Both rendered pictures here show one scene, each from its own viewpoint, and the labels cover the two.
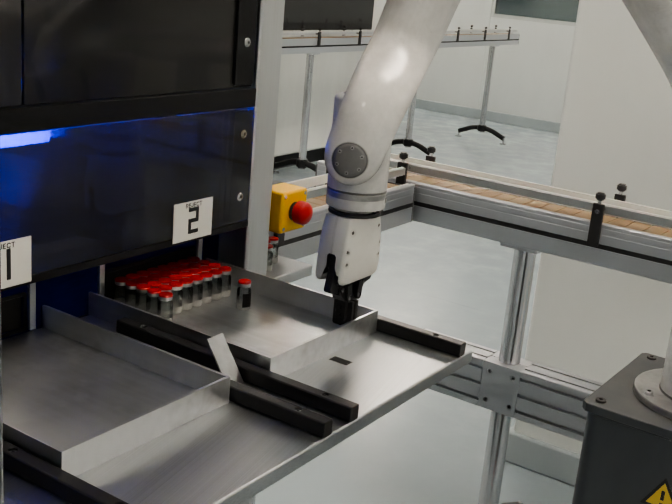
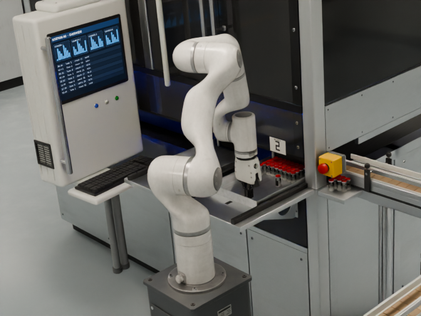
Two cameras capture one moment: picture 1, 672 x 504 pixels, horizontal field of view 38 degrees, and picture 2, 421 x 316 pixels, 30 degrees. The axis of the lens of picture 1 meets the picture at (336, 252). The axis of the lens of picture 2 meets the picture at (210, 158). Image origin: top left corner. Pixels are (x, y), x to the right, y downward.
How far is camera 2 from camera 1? 3.38 m
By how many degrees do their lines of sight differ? 98
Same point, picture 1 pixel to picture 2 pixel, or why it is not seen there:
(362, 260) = (242, 174)
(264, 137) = (307, 128)
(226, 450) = not seen: hidden behind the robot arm
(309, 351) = (225, 192)
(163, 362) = not seen: hidden behind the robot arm
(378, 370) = (219, 208)
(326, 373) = (217, 200)
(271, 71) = (308, 102)
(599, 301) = not seen: outside the picture
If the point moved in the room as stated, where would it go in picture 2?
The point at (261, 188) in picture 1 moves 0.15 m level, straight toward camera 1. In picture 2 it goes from (308, 148) to (269, 149)
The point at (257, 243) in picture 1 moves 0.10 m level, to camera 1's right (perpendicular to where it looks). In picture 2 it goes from (309, 171) to (305, 182)
